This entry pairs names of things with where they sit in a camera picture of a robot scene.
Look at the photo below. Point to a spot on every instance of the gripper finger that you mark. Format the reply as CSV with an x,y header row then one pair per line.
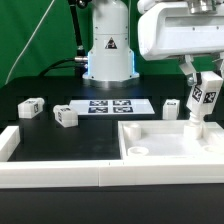
x,y
187,67
220,65

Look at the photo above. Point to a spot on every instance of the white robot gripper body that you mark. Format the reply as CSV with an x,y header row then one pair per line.
x,y
168,29

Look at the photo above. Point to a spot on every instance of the white square tabletop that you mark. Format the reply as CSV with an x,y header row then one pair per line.
x,y
149,139

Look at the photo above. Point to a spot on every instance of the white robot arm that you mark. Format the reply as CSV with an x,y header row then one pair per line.
x,y
110,60

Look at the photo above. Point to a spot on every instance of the white marker sheet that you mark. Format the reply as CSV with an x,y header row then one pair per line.
x,y
112,106

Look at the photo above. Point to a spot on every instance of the white left fence wall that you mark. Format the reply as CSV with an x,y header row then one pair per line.
x,y
9,140

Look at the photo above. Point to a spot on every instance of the white fence wall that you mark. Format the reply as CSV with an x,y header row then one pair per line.
x,y
109,173
9,140

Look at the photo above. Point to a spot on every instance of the white front fence wall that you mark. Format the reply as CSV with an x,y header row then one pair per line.
x,y
109,173

